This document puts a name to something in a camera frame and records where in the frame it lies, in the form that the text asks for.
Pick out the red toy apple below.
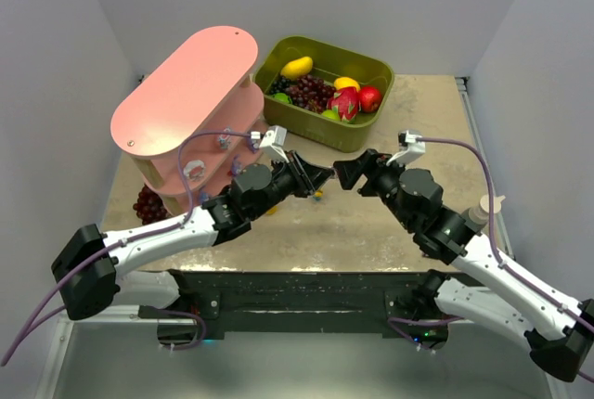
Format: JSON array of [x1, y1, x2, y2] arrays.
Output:
[[358, 85, 382, 113]]

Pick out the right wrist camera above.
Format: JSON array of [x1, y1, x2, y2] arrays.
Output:
[[386, 130, 426, 167]]

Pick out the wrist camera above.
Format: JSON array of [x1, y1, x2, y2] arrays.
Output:
[[259, 125, 289, 163], [386, 130, 426, 167]]

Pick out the green toy lime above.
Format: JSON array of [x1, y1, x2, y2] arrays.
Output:
[[273, 93, 292, 105]]

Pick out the purple bunny toy blue bow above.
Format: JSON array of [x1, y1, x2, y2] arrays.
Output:
[[248, 131, 262, 154]]

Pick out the dark red grape bunch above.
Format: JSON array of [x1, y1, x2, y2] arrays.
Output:
[[284, 75, 335, 114]]

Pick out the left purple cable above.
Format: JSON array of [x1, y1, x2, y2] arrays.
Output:
[[0, 130, 254, 367]]

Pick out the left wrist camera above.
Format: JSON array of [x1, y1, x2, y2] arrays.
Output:
[[259, 125, 289, 163]]

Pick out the pink three-tier wooden shelf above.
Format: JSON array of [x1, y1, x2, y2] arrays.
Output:
[[110, 26, 267, 216]]

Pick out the green sauce squeeze bottle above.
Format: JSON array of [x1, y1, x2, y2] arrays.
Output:
[[462, 194, 506, 229]]

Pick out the yellow toy mango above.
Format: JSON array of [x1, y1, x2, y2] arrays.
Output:
[[280, 56, 314, 81]]

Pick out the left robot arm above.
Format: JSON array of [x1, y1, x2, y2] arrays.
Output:
[[51, 151, 335, 320]]

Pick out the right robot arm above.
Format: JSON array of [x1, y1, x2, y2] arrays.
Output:
[[334, 149, 593, 382]]

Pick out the yellow toy lemon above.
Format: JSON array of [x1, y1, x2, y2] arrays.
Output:
[[333, 76, 360, 92]]

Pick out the red grape bunch on table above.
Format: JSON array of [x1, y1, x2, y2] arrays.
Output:
[[133, 186, 169, 225]]

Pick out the pink round toy white face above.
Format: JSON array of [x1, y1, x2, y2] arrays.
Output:
[[183, 160, 206, 181]]

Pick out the black table frame rail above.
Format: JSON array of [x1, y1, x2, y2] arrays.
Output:
[[139, 270, 449, 348]]

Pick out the pink toy dragon fruit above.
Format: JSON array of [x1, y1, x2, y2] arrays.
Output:
[[327, 86, 359, 123]]

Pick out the olive green plastic bin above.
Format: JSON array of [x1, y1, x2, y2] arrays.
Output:
[[253, 35, 394, 152]]

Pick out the black grape bunch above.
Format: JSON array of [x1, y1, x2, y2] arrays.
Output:
[[268, 76, 292, 96]]

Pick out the green toy pear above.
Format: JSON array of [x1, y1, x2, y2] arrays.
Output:
[[321, 109, 342, 122]]

